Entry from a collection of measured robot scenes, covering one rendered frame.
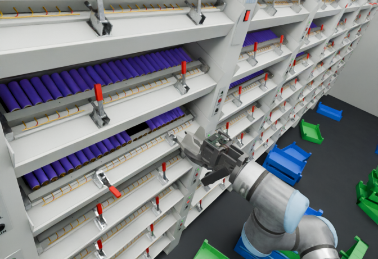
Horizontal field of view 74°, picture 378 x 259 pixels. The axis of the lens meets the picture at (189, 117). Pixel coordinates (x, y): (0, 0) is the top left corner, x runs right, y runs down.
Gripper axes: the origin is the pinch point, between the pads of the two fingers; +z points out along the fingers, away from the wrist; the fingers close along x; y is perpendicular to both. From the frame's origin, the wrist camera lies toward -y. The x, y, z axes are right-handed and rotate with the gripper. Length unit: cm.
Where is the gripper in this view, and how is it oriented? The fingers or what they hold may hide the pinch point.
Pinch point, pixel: (183, 137)
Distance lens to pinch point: 76.0
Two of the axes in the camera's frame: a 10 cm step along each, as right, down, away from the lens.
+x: -6.6, 3.1, -6.9
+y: 1.9, -8.1, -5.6
